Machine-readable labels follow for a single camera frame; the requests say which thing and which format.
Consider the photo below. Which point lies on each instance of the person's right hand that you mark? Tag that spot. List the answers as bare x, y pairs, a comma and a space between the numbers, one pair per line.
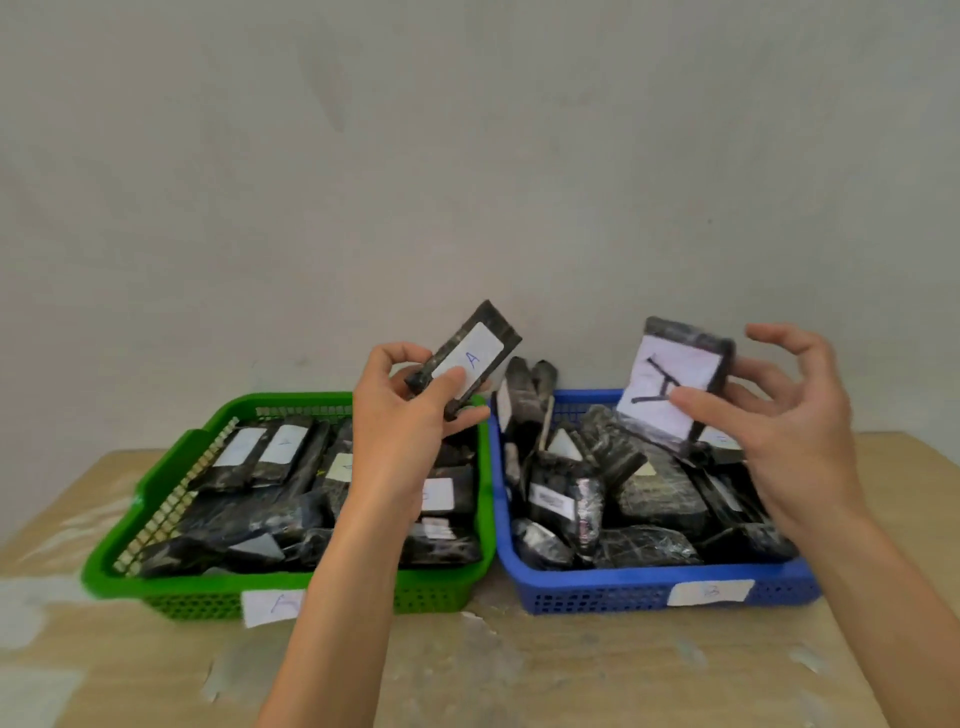
795, 450

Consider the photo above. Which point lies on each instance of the person's left hand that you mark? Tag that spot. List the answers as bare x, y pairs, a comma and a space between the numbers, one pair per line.
390, 442

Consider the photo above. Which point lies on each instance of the person's right middle finger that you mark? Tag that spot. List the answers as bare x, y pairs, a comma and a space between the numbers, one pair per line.
791, 339

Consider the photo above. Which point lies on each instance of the person's left thumb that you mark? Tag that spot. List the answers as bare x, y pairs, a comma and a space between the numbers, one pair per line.
442, 382

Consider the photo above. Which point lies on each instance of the person's right thumb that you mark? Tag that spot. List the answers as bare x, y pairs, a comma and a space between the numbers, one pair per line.
709, 412

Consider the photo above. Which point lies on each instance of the slim black packet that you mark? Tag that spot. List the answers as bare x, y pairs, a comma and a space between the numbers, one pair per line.
472, 352

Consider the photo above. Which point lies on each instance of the wide black packet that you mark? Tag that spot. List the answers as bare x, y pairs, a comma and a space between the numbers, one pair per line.
675, 360

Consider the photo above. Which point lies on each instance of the person's right forearm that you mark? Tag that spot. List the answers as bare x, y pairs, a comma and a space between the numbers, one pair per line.
889, 622

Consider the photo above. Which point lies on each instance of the person's left forearm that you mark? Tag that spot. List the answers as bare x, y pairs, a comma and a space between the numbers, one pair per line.
341, 622

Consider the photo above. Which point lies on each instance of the heap of black wrapped parcels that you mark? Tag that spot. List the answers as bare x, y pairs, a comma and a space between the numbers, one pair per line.
622, 510

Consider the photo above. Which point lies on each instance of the white paper tag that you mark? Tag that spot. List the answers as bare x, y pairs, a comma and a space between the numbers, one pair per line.
711, 592
270, 607

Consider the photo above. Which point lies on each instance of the blue plastic basket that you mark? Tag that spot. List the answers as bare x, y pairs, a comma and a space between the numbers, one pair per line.
600, 592

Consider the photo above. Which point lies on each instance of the pile of black wrapped parcels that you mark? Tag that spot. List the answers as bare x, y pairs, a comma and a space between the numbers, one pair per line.
247, 517

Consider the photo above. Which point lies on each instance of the green plastic basket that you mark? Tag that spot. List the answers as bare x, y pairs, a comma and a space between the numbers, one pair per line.
217, 596

